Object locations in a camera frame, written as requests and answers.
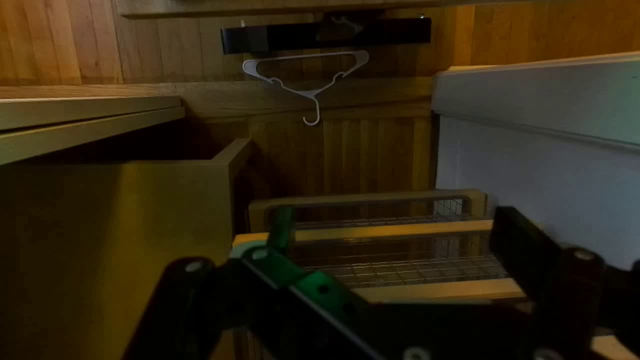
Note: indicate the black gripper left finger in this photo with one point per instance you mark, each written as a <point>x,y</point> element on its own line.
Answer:
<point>200,301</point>

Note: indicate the wooden cabinet drawer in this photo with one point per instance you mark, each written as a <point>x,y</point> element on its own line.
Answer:
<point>100,220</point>

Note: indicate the wooden tray with mesh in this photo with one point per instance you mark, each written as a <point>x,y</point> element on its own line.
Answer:
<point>400,231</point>

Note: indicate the black horizontal bar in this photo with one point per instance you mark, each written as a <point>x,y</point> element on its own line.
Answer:
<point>280,35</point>

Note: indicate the solid wooden shelf board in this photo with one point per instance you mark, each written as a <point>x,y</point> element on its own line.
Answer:
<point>452,290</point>

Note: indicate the tall white panel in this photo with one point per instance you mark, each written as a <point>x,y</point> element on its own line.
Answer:
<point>541,146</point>

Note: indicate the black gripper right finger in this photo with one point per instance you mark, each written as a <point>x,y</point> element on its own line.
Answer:
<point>567,292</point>

